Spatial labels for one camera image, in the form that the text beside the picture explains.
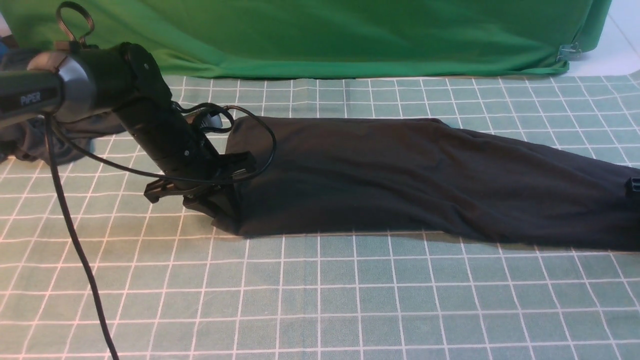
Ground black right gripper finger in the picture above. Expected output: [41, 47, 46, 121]
[626, 177, 640, 197]

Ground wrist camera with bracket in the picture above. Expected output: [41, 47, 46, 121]
[191, 111, 225, 133]

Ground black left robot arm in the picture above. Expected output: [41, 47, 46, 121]
[1, 41, 259, 220]

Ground green checkered tablecloth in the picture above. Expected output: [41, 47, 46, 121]
[0, 71, 640, 360]

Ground metal binder clip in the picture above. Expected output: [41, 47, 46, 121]
[555, 42, 583, 62]

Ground dark crumpled garment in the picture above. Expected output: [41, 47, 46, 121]
[0, 112, 126, 166]

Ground gray long-sleeved shirt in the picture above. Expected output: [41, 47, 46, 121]
[212, 117, 640, 252]

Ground green backdrop cloth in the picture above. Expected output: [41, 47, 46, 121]
[0, 0, 613, 81]

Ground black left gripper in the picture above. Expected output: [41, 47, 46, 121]
[114, 97, 257, 221]

